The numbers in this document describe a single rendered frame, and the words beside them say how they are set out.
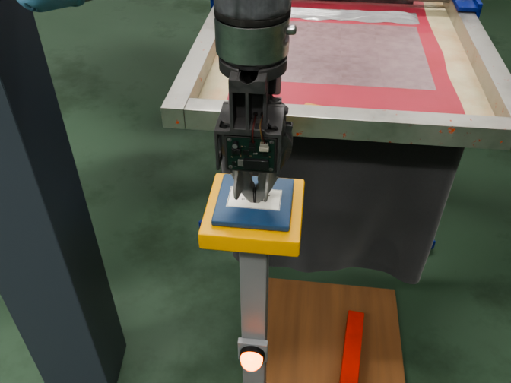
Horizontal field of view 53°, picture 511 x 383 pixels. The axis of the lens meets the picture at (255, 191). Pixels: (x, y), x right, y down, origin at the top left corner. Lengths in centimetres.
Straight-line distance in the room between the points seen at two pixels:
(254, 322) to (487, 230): 151
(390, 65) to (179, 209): 129
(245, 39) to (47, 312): 99
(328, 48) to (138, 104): 189
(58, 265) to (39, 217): 14
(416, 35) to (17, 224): 93
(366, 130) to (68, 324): 89
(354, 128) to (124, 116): 209
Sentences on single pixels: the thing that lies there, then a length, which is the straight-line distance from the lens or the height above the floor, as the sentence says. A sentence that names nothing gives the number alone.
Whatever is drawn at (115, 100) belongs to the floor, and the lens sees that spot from 295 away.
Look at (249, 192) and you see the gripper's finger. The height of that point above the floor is 98.
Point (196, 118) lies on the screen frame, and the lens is 82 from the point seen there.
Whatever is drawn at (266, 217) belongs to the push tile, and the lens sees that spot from 65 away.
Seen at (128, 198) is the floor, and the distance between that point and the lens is 223.
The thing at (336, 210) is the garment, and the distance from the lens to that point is 103.
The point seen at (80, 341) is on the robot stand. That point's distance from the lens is 142.
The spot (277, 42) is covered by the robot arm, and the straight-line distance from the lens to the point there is 51.
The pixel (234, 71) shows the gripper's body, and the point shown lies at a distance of 52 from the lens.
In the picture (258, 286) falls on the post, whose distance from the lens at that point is 77.
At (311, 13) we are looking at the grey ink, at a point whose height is 96.
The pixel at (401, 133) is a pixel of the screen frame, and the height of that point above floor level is 97.
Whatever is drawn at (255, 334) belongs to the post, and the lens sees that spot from 87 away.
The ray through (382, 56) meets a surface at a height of 96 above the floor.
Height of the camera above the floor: 140
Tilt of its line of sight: 40 degrees down
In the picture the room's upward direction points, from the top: straight up
